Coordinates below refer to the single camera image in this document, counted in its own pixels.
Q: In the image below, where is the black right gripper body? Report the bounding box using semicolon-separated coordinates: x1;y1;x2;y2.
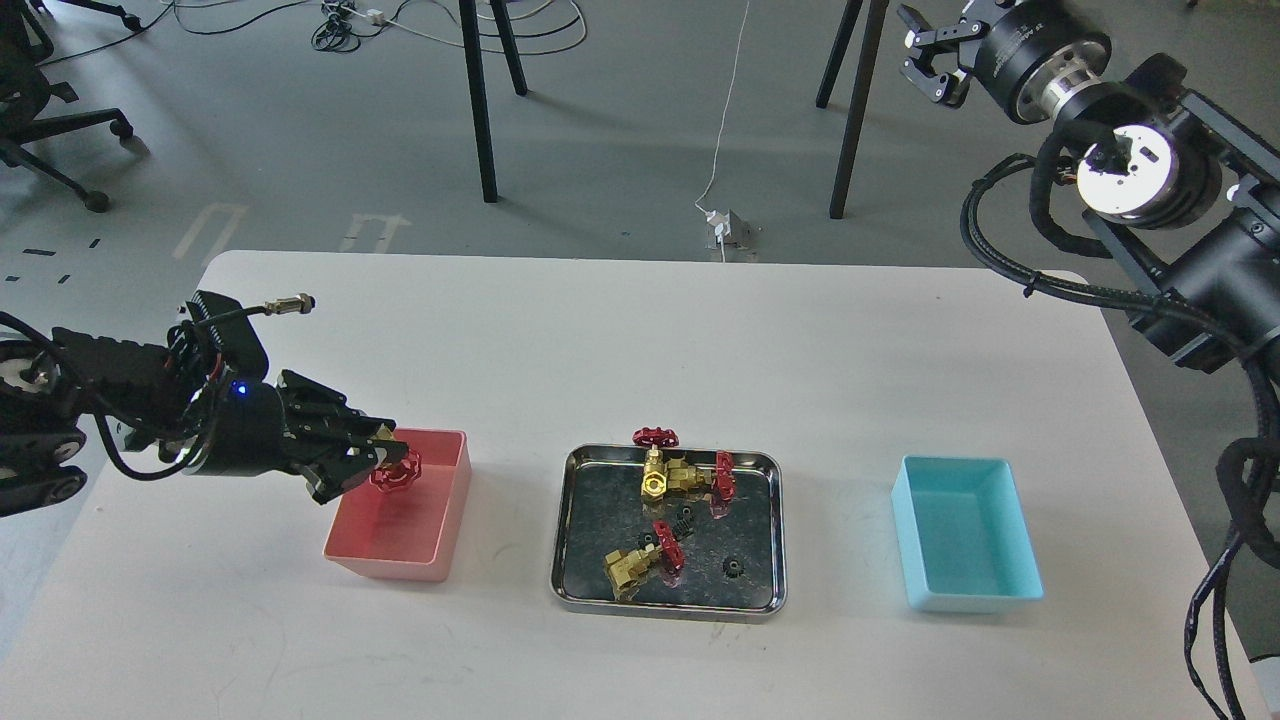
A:
957;1;1112;126

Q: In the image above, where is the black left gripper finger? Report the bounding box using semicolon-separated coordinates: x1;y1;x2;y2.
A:
300;445;410;505
300;405;396;451

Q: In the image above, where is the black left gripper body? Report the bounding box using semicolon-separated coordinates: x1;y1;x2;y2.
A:
183;369;346;491

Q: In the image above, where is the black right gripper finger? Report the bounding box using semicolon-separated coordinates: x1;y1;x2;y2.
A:
897;4;986;109

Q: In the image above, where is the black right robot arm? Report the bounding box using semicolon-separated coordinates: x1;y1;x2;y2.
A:
897;1;1277;719

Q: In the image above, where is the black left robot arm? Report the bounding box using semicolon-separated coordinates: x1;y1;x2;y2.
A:
1;291;421;516

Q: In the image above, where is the pink plastic box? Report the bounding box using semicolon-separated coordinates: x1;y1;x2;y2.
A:
323;428;471;583

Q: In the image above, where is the brass valve front red handwheel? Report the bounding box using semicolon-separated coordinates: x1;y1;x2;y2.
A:
603;520;687;601

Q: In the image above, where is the brass valve upright red handwheel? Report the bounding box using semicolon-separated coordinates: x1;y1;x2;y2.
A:
632;427;678;503

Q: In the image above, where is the brass valve side red handwheel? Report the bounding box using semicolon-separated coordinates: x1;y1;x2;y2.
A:
666;451;737;503

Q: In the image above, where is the light blue plastic box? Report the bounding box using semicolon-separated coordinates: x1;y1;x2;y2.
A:
891;455;1044;614

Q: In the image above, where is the black tripod stand right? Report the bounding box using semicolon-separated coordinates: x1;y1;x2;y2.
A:
815;1;888;220

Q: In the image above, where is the shiny metal tray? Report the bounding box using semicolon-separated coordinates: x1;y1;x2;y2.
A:
550;445;787;623

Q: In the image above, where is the black office chair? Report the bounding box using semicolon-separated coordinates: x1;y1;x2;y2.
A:
0;0;143;215

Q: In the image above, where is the white cable with adapter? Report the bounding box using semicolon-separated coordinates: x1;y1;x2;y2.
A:
694;0;763;263

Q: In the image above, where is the floor cables and power strip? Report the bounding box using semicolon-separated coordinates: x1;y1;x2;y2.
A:
60;0;591;58

